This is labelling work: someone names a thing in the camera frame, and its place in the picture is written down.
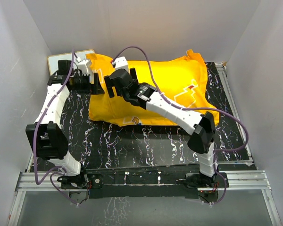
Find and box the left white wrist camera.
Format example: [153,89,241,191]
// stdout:
[76,59,92,75]

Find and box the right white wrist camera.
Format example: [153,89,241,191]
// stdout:
[112,56,129,72]

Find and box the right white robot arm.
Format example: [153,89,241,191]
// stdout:
[104,68,226,190]

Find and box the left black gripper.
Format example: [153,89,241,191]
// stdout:
[71,73,104,95]

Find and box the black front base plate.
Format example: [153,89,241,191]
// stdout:
[58,164,229,202]

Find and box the aluminium frame rail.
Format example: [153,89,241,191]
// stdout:
[7,62,283,226]

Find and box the yellow Pikachu pillowcase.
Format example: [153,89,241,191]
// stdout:
[85,49,219,127]

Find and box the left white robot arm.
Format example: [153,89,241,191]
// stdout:
[25,58,104,188]

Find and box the small whiteboard wooden frame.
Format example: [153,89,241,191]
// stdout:
[47,49,95,75]

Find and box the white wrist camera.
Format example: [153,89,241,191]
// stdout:
[112,56,129,72]
[76,59,92,75]

